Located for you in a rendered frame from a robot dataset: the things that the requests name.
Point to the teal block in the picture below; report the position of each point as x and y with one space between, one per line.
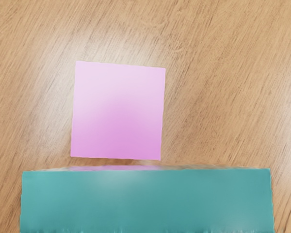
145 201

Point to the pink block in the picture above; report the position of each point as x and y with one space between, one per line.
117 111

